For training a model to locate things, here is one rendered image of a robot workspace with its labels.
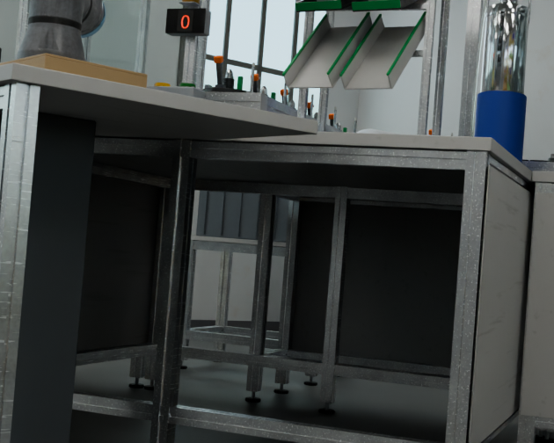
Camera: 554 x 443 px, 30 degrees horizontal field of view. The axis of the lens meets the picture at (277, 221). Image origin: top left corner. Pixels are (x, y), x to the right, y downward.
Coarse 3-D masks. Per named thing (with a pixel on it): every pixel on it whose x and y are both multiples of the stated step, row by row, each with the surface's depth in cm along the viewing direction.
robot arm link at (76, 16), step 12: (36, 0) 225; (48, 0) 224; (60, 0) 224; (72, 0) 226; (84, 0) 231; (36, 12) 224; (48, 12) 224; (60, 12) 224; (72, 12) 226; (84, 12) 233
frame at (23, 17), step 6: (24, 0) 318; (24, 6) 317; (18, 12) 317; (24, 12) 317; (18, 18) 317; (24, 18) 317; (18, 24) 317; (24, 24) 317; (18, 30) 317; (24, 30) 316; (18, 36) 317; (24, 36) 316; (18, 42) 317; (18, 48) 317
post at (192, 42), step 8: (200, 0) 298; (192, 8) 297; (192, 40) 296; (192, 48) 296; (192, 56) 296; (184, 64) 297; (192, 64) 296; (184, 72) 297; (192, 72) 296; (184, 80) 296; (192, 80) 296
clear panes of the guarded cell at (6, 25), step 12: (0, 0) 398; (12, 0) 405; (0, 12) 398; (12, 12) 406; (0, 24) 399; (12, 24) 406; (0, 36) 399; (12, 36) 407; (12, 48) 407; (12, 60) 408
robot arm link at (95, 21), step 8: (96, 0) 240; (96, 8) 240; (104, 8) 248; (88, 16) 236; (96, 16) 241; (104, 16) 246; (88, 24) 240; (96, 24) 244; (88, 32) 244; (96, 32) 247
